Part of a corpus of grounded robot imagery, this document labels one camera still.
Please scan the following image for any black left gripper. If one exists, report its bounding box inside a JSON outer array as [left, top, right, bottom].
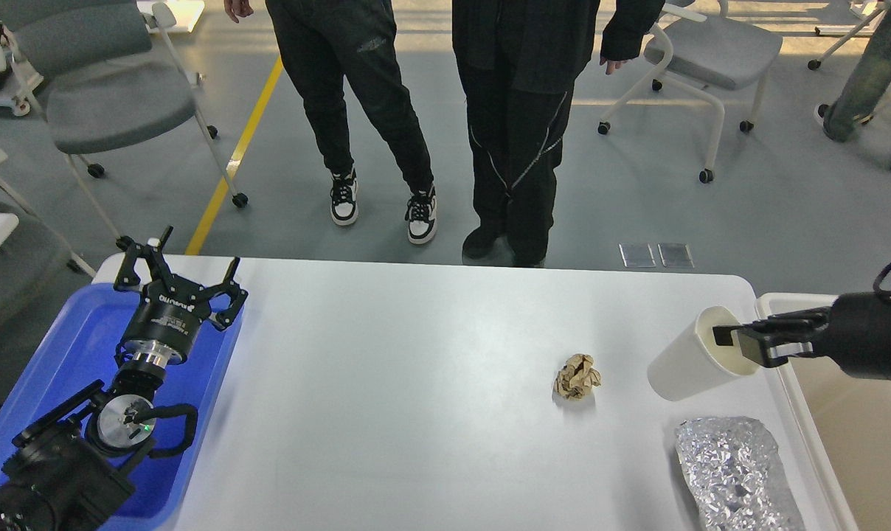
[[113, 226, 249, 367]]

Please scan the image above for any beige plastic bin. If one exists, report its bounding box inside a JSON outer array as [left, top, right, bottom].
[[755, 292, 891, 531]]

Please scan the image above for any person in green trousers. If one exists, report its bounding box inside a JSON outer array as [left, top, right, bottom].
[[814, 5, 891, 142]]

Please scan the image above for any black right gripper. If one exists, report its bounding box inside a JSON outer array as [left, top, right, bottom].
[[713, 293, 891, 381]]

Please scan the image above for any white paper cup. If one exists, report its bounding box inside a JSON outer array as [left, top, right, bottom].
[[647, 306, 761, 401]]

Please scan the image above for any person in black jeans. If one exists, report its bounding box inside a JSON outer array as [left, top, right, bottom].
[[266, 1, 438, 245]]

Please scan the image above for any metal floor plate right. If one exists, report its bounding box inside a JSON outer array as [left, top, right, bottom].
[[657, 243, 695, 269]]

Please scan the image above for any grey chair right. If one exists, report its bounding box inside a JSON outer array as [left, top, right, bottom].
[[597, 1, 783, 184]]

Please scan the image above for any grey chair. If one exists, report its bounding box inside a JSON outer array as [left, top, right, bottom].
[[0, 1, 248, 209], [597, 1, 783, 184]]

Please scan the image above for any metal floor plate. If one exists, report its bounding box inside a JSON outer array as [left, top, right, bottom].
[[657, 243, 695, 269], [620, 243, 656, 268]]

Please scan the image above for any blue plastic tray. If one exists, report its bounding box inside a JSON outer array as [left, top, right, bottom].
[[0, 283, 243, 530]]

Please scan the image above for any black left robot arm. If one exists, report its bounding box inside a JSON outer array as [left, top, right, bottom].
[[0, 231, 248, 530]]

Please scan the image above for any person in black coat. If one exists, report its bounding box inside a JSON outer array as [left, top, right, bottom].
[[452, 1, 664, 268]]

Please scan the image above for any crumpled aluminium foil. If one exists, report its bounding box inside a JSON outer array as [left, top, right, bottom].
[[674, 416, 806, 530]]

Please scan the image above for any brown paper ball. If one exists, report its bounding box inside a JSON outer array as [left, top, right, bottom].
[[553, 353, 602, 401]]

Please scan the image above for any metal floor plate left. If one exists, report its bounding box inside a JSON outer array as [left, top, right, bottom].
[[620, 243, 656, 268]]

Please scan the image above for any grey chair left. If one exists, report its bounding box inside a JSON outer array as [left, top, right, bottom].
[[0, 1, 248, 209]]

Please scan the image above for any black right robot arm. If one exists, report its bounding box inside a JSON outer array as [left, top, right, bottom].
[[707, 262, 891, 381]]

